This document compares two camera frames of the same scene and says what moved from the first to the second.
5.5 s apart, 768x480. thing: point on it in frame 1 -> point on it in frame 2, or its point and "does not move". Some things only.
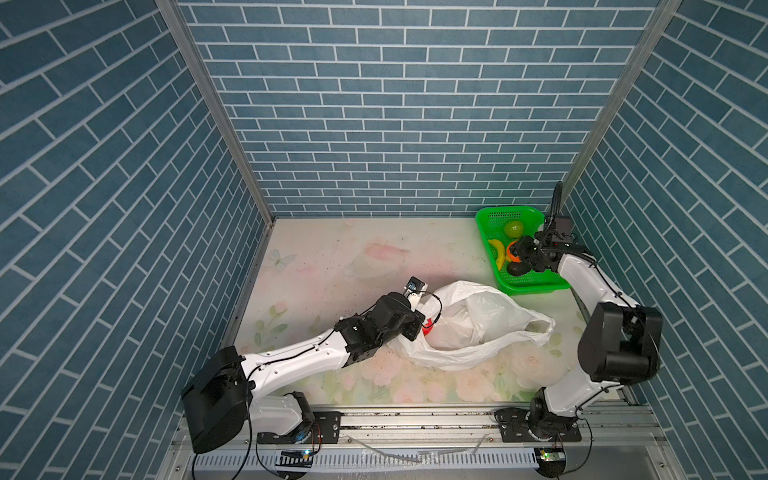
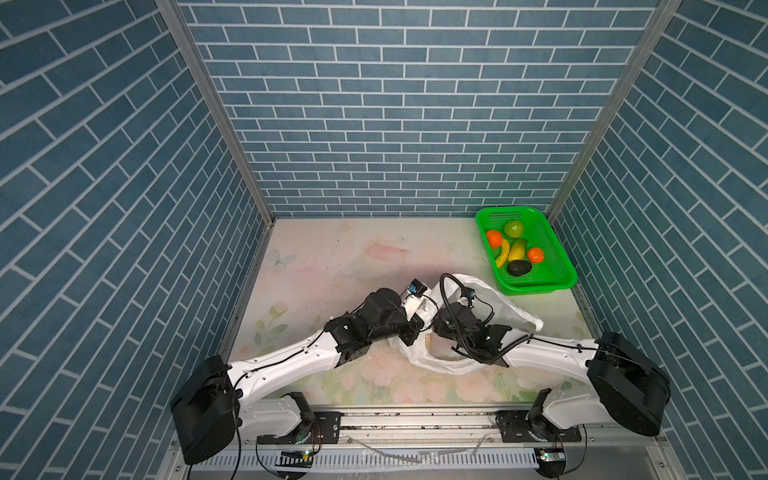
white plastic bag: (468, 323) does not move
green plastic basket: (508, 224) does not move
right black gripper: (520, 248) -> (440, 326)
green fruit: (513, 229) does not move
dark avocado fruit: (518, 269) does not move
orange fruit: (514, 258) -> (494, 238)
